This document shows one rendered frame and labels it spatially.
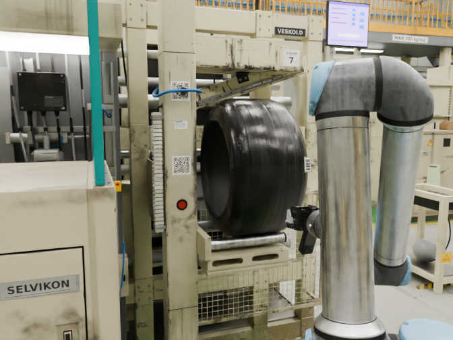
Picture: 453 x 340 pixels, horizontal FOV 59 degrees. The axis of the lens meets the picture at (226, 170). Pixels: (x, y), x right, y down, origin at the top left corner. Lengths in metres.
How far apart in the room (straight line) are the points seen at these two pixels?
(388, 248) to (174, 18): 1.10
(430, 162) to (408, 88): 5.14
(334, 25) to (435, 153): 2.19
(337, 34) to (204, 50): 3.76
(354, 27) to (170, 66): 4.29
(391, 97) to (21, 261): 0.80
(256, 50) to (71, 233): 1.38
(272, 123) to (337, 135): 0.71
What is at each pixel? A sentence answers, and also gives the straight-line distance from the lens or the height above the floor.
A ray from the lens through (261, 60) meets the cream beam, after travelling 1.99.
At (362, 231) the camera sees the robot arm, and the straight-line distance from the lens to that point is 0.87.
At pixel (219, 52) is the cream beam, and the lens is 1.92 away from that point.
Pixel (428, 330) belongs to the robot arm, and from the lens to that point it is 0.99.
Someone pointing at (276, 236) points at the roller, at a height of 0.91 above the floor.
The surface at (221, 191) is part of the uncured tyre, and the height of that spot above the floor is 1.04.
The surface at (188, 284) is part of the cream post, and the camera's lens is 1.72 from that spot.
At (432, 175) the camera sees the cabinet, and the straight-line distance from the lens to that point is 6.07.
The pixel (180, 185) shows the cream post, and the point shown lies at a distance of 1.60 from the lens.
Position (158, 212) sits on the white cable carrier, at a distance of 1.61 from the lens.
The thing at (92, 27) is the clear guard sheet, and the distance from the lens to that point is 0.84.
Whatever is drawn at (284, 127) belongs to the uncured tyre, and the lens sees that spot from 1.56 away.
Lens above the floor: 1.40
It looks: 7 degrees down
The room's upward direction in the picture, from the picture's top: straight up
